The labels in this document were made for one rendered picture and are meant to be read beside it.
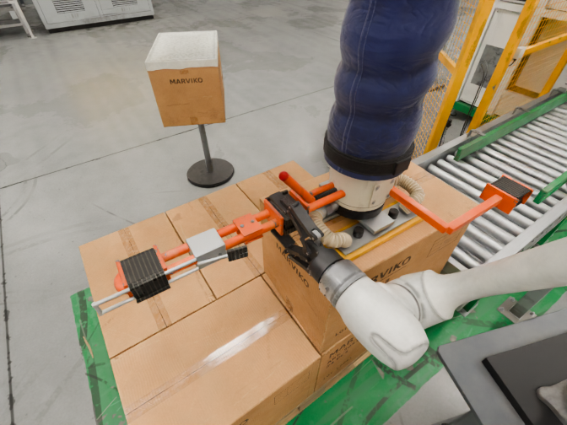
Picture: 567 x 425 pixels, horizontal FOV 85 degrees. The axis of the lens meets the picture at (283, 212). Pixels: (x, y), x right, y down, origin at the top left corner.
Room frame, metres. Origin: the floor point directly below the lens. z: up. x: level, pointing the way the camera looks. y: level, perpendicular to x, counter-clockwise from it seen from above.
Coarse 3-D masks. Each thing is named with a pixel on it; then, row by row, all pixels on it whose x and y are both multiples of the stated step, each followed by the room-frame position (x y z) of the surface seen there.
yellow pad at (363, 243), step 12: (396, 204) 0.71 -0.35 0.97; (396, 216) 0.64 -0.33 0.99; (408, 216) 0.66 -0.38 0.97; (348, 228) 0.61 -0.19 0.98; (360, 228) 0.59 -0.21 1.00; (396, 228) 0.62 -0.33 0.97; (408, 228) 0.63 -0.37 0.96; (360, 240) 0.56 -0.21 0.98; (372, 240) 0.57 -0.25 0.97; (384, 240) 0.57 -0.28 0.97; (348, 252) 0.52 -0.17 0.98; (360, 252) 0.52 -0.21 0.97
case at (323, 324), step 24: (408, 168) 0.94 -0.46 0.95; (432, 192) 0.80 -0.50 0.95; (456, 192) 0.80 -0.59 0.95; (456, 216) 0.69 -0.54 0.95; (264, 240) 0.74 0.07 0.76; (408, 240) 0.58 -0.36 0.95; (432, 240) 0.62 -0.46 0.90; (456, 240) 0.72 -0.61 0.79; (264, 264) 0.75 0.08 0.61; (288, 264) 0.61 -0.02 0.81; (360, 264) 0.50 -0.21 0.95; (384, 264) 0.52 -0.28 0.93; (408, 264) 0.59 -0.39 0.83; (432, 264) 0.67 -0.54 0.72; (288, 288) 0.60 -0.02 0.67; (312, 288) 0.49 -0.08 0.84; (312, 312) 0.48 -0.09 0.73; (336, 312) 0.44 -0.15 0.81; (312, 336) 0.46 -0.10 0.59; (336, 336) 0.45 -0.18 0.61
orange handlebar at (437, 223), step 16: (320, 192) 0.64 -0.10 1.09; (336, 192) 0.63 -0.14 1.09; (400, 192) 0.63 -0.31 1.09; (416, 208) 0.57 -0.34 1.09; (480, 208) 0.57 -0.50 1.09; (240, 224) 0.50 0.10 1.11; (256, 224) 0.50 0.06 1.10; (272, 224) 0.51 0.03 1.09; (432, 224) 0.53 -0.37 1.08; (448, 224) 0.51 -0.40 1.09; (464, 224) 0.52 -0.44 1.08; (224, 240) 0.46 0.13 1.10; (240, 240) 0.46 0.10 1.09; (176, 256) 0.42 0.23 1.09; (192, 256) 0.41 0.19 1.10; (176, 272) 0.38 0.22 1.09
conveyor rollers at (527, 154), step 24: (552, 120) 2.11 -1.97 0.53; (504, 144) 1.77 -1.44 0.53; (528, 144) 1.75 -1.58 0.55; (552, 144) 1.77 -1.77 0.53; (432, 168) 1.49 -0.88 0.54; (456, 168) 1.48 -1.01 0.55; (480, 168) 1.52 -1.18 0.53; (504, 168) 1.50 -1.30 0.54; (528, 168) 1.49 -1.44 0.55; (552, 168) 1.52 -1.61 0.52; (480, 192) 1.26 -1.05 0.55; (504, 216) 1.12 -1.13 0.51; (528, 216) 1.11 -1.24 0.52; (480, 240) 0.94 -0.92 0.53; (504, 240) 0.94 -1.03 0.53; (480, 264) 0.80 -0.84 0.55
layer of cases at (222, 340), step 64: (256, 192) 1.27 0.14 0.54; (128, 256) 0.84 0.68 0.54; (256, 256) 0.84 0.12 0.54; (128, 320) 0.54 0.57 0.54; (192, 320) 0.54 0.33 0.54; (256, 320) 0.54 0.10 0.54; (128, 384) 0.33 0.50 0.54; (192, 384) 0.33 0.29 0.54; (256, 384) 0.33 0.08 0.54; (320, 384) 0.43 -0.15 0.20
